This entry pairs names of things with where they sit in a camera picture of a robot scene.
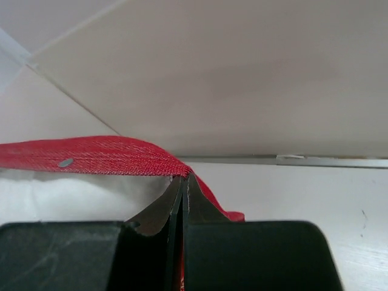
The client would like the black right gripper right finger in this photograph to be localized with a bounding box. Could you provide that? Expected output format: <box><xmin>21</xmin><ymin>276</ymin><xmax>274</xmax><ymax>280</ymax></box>
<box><xmin>182</xmin><ymin>174</ymin><xmax>229</xmax><ymax>290</ymax></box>

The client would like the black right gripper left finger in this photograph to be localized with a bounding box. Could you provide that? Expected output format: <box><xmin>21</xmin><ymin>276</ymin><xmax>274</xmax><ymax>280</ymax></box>
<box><xmin>125</xmin><ymin>177</ymin><xmax>182</xmax><ymax>290</ymax></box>

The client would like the red patterned pillowcase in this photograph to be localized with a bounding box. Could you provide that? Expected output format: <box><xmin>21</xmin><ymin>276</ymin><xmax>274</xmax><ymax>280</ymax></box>
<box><xmin>1</xmin><ymin>136</ymin><xmax>244</xmax><ymax>290</ymax></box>

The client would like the white pillow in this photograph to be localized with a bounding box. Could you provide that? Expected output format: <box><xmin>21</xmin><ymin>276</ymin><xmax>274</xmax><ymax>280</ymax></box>
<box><xmin>1</xmin><ymin>169</ymin><xmax>172</xmax><ymax>224</ymax></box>

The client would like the aluminium back rail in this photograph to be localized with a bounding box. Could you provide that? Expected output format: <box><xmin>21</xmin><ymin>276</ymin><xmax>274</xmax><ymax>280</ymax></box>
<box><xmin>179</xmin><ymin>155</ymin><xmax>387</xmax><ymax>169</ymax></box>

